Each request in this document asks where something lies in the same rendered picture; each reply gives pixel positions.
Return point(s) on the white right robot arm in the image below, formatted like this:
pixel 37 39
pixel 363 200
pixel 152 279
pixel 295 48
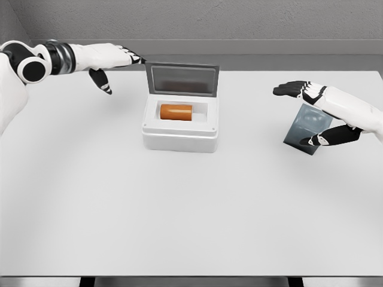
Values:
pixel 372 118

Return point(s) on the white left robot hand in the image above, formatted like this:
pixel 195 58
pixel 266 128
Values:
pixel 103 56

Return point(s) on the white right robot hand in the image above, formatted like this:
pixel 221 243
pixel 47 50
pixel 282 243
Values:
pixel 326 100

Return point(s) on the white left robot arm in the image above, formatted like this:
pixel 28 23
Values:
pixel 33 64

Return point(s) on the white box base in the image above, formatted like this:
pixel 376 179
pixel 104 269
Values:
pixel 180 131

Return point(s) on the orange cylinder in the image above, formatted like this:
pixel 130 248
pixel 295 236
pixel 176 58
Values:
pixel 176 112

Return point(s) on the dark grey square plate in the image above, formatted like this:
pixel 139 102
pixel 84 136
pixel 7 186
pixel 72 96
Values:
pixel 305 128

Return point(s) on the grey hinged box lid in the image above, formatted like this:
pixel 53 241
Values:
pixel 182 79

